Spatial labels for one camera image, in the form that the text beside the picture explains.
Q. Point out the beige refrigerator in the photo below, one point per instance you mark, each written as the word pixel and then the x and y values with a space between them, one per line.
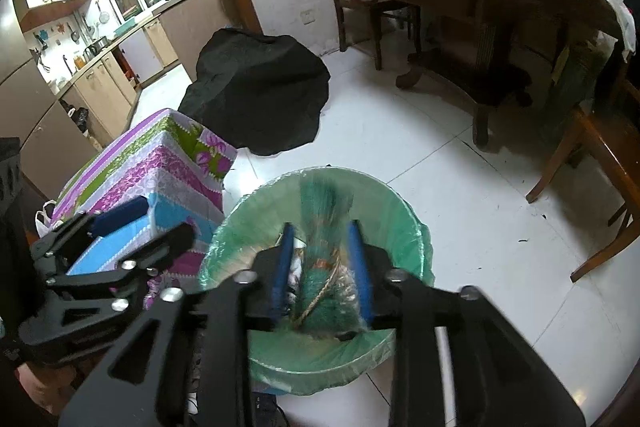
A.
pixel 35 122

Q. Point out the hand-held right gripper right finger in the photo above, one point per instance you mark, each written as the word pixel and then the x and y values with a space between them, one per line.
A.
pixel 361 277

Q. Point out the striped floral tablecloth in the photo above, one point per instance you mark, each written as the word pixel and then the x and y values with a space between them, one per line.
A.
pixel 165 162

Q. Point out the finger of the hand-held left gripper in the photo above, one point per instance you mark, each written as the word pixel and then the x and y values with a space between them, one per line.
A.
pixel 120 217
pixel 155 252

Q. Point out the person's left hand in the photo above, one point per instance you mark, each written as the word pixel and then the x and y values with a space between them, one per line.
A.
pixel 42 387

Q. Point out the wooden dining table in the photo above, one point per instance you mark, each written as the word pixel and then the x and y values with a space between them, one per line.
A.
pixel 500 7

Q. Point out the black fabric cover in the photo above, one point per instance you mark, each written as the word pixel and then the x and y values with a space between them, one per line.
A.
pixel 260 92

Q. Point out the kitchen counter cabinets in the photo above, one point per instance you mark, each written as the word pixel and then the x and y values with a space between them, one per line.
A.
pixel 165 32

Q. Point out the green fibre bundle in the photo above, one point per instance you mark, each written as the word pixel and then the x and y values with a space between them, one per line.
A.
pixel 325 257

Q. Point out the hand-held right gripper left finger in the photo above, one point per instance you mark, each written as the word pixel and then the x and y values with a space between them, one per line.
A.
pixel 282 272

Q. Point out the white plastic bag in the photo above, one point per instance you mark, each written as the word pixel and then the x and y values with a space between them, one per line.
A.
pixel 46 217

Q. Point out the wall socket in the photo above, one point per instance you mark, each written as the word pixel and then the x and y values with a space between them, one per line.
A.
pixel 307 16

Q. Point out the green-lined trash bin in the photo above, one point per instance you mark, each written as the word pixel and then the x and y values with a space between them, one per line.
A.
pixel 240 232

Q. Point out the steel kettle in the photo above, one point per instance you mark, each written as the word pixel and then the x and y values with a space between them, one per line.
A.
pixel 95 48

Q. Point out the teal tray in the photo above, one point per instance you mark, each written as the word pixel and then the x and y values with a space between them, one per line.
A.
pixel 126 25

